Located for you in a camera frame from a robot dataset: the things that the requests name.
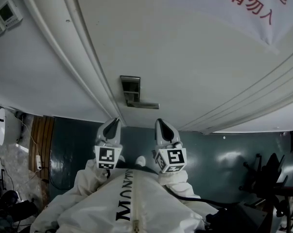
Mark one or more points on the wooden slat panel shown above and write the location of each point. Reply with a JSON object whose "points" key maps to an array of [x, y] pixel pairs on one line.
{"points": [[43, 139]]}

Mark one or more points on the person's left forearm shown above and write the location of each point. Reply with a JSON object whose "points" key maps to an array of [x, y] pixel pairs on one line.
{"points": [[88, 178]]}

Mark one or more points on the white door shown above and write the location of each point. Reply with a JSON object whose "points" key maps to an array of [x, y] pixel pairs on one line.
{"points": [[173, 45]]}

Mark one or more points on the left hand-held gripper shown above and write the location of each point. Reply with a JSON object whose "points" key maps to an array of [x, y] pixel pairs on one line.
{"points": [[108, 156]]}

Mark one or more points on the white round appliance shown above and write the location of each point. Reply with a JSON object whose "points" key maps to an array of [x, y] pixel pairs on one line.
{"points": [[11, 127]]}

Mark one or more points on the black office chair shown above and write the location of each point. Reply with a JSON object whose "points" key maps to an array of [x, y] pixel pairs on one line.
{"points": [[270, 176]]}

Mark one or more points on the person's right white shoe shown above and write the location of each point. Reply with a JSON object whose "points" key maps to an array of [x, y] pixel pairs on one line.
{"points": [[140, 160]]}

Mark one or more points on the black bag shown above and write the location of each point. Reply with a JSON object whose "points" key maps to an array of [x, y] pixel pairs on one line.
{"points": [[12, 203]]}

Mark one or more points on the black case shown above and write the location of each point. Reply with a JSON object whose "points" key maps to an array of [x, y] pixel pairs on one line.
{"points": [[238, 220]]}

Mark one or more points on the white paper notice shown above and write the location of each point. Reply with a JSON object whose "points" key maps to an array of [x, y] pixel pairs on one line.
{"points": [[233, 16]]}

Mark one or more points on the white power strip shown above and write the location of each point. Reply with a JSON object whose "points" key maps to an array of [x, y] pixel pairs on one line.
{"points": [[39, 162]]}

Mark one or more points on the person's white coverall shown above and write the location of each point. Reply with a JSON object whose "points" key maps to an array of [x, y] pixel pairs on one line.
{"points": [[100, 203]]}

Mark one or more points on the person's right forearm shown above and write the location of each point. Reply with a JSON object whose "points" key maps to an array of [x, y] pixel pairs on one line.
{"points": [[175, 183]]}

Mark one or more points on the white door frame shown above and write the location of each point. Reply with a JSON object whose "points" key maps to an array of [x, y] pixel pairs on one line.
{"points": [[80, 57]]}

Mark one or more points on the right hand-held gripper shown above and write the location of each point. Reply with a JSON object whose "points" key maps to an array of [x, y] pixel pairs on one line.
{"points": [[173, 158]]}

